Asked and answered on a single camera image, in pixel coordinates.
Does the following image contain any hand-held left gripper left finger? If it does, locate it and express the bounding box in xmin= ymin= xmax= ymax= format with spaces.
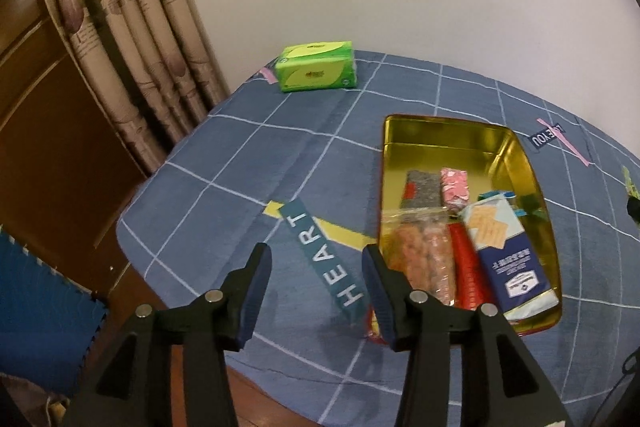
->
xmin=62 ymin=242 xmax=273 ymax=427

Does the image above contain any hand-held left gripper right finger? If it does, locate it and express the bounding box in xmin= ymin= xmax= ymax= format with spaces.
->
xmin=361 ymin=244 xmax=573 ymax=427

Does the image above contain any clear bag of orange snacks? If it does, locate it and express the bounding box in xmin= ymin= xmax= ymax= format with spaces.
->
xmin=382 ymin=204 xmax=458 ymax=308

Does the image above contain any red snack packet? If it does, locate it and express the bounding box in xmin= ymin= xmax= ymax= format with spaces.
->
xmin=447 ymin=222 xmax=496 ymax=310

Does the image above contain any grey speckled snack packet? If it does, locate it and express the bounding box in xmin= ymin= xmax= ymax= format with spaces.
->
xmin=400 ymin=170 xmax=443 ymax=210

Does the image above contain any blue cracker packet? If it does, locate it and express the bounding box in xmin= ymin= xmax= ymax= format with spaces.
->
xmin=460 ymin=198 xmax=561 ymax=322

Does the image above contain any pink snack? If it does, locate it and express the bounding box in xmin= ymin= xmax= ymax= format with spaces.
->
xmin=440 ymin=167 xmax=472 ymax=210

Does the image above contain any gold tin box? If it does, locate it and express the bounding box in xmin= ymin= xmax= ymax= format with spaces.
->
xmin=367 ymin=113 xmax=563 ymax=343

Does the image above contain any blue foam mat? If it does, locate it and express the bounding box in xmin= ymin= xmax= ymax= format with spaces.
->
xmin=0 ymin=227 xmax=110 ymax=395

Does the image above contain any green tissue pack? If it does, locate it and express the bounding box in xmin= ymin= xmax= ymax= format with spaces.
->
xmin=272 ymin=41 xmax=358 ymax=94

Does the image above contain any brown wooden cabinet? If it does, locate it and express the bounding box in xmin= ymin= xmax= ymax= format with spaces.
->
xmin=0 ymin=0 xmax=151 ymax=308

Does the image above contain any beige patterned curtain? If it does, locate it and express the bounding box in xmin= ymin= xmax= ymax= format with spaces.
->
xmin=30 ymin=0 xmax=231 ymax=178

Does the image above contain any black cable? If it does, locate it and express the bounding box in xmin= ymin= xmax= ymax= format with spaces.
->
xmin=597 ymin=349 xmax=640 ymax=427

